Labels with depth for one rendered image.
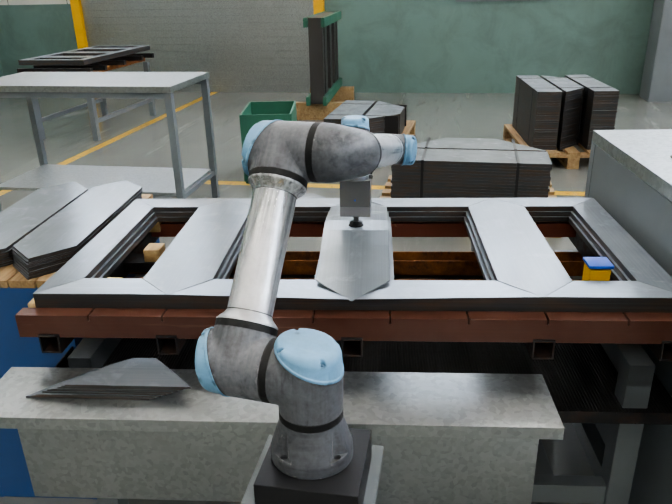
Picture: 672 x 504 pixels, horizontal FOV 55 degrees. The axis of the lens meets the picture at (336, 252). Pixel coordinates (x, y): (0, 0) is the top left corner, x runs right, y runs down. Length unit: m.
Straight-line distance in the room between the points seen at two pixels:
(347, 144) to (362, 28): 8.60
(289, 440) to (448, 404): 0.45
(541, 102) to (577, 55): 4.03
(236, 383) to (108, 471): 0.78
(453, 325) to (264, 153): 0.61
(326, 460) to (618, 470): 0.97
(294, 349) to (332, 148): 0.38
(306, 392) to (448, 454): 0.66
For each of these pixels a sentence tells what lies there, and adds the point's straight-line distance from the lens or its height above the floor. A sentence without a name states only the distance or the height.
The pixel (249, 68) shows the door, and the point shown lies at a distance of 10.20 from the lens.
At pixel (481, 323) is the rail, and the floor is 0.82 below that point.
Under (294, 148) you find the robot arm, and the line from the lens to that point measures 1.23.
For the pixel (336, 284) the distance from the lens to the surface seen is 1.58.
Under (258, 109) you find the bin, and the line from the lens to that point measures 5.91.
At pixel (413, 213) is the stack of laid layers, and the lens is 2.14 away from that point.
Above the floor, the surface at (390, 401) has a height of 0.68.
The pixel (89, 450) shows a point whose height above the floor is 0.46.
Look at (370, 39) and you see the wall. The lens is 9.81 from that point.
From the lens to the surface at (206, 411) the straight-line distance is 1.50.
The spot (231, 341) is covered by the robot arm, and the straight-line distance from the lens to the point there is 1.16.
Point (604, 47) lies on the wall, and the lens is 9.94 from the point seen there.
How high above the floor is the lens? 1.55
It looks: 23 degrees down
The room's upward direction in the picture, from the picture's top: 1 degrees counter-clockwise
